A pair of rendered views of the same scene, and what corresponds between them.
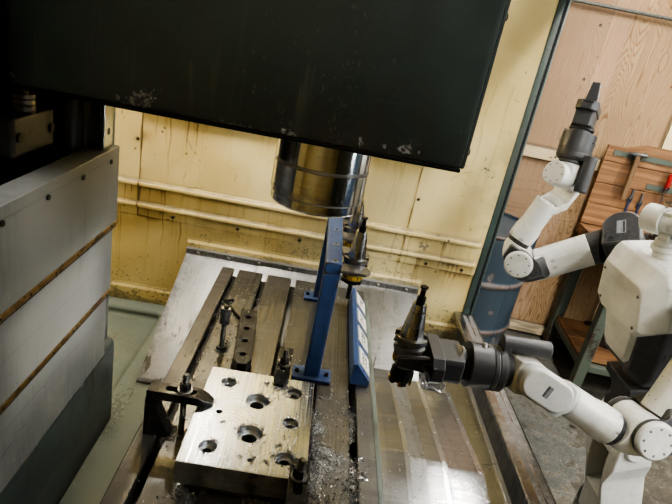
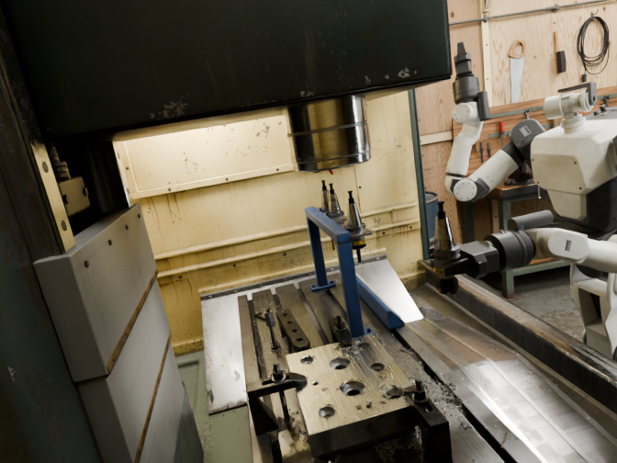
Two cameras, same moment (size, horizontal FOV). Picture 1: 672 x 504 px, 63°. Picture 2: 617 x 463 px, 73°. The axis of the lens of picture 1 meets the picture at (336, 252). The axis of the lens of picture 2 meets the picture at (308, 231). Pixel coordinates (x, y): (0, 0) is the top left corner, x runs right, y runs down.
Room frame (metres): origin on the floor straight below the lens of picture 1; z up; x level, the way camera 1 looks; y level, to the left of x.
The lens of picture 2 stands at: (0.09, 0.21, 1.53)
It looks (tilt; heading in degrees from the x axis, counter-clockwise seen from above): 14 degrees down; 354
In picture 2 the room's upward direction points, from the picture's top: 10 degrees counter-clockwise
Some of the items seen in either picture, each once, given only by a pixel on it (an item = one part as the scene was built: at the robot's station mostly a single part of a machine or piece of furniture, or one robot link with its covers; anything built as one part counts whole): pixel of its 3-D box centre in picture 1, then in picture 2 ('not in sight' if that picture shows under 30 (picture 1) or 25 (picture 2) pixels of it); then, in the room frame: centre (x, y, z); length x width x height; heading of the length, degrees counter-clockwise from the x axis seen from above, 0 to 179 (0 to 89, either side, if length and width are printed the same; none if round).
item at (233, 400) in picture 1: (252, 426); (347, 385); (0.89, 0.09, 0.97); 0.29 x 0.23 x 0.05; 3
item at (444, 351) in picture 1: (457, 360); (486, 254); (0.93, -0.27, 1.18); 0.13 x 0.12 x 0.10; 3
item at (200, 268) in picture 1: (290, 345); (317, 332); (1.56, 0.09, 0.75); 0.89 x 0.70 x 0.26; 93
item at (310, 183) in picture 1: (321, 168); (328, 134); (0.91, 0.05, 1.50); 0.16 x 0.16 x 0.12
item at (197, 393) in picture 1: (180, 404); (278, 393); (0.90, 0.25, 0.97); 0.13 x 0.03 x 0.15; 93
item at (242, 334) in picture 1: (244, 344); (293, 335); (1.22, 0.18, 0.93); 0.26 x 0.05 x 0.06; 8
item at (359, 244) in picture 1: (359, 243); (353, 214); (1.25, -0.05, 1.26); 0.04 x 0.04 x 0.07
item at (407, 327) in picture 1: (415, 319); (443, 232); (0.92, -0.17, 1.26); 0.04 x 0.04 x 0.07
